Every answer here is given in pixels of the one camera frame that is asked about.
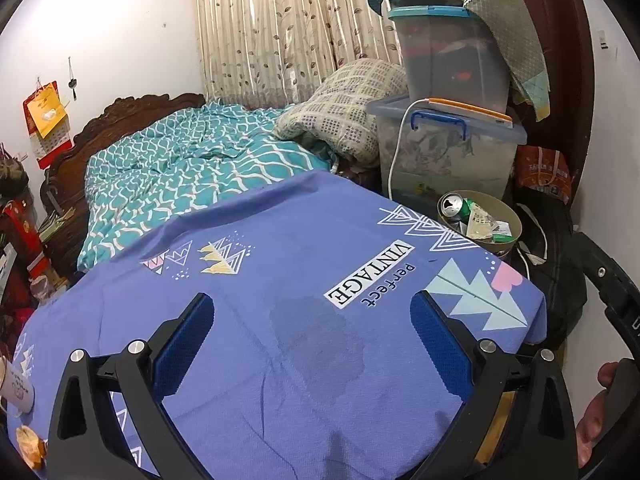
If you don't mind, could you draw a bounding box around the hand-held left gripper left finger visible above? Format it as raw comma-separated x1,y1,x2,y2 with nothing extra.
47,292,216,480

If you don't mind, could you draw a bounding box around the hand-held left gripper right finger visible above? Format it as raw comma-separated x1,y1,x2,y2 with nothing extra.
410,290,578,480

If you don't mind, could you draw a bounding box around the white paper receipt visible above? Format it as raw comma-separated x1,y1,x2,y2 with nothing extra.
466,205,497,241

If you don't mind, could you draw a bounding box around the round tan waste bin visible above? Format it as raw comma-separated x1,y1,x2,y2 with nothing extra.
436,190,523,261

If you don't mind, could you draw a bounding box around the person's right hand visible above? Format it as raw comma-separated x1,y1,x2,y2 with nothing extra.
575,361,622,467

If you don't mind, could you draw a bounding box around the black bag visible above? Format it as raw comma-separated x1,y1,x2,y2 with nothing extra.
512,187,588,353

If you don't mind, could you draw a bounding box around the blue printed tablecloth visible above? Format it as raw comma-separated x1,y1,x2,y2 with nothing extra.
7,170,548,480

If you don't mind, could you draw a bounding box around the orange printed bag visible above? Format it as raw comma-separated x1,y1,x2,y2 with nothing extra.
515,146,572,203

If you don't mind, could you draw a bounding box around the white printed cup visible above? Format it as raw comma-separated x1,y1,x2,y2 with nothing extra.
0,357,37,417

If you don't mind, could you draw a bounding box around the orange snack piece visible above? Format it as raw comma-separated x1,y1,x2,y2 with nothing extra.
15,425,48,463

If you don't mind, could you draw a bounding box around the teal patterned bed blanket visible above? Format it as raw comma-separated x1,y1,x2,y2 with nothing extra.
75,101,333,273

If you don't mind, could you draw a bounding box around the red box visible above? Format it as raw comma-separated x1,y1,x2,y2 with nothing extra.
0,199,47,281

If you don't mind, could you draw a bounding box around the carved wooden headboard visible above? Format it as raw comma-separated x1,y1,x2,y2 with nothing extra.
40,92,206,281

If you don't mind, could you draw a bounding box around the dark bushy decoration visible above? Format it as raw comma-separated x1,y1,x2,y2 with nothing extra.
0,155,31,201

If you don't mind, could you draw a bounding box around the folded beige patterned blanket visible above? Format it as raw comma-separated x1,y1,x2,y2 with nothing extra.
275,58,408,168

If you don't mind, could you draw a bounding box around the clear storage box blue lid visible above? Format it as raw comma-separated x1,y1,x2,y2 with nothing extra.
387,5,511,113

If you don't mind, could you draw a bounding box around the beige patchwork cloth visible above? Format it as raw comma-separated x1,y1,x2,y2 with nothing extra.
392,0,551,121

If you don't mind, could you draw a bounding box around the beige leaf print curtain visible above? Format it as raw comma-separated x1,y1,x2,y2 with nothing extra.
192,0,406,108

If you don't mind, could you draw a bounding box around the clear storage box blue handle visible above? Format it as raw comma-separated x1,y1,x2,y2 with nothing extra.
366,96,528,208

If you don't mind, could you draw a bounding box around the white cable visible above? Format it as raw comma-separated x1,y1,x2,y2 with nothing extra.
387,97,432,197

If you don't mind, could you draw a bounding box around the red and yellow wall calendar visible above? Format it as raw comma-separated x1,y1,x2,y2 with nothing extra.
22,80,73,170

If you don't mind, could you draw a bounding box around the dark wooden door frame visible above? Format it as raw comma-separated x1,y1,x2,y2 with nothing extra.
510,0,598,231

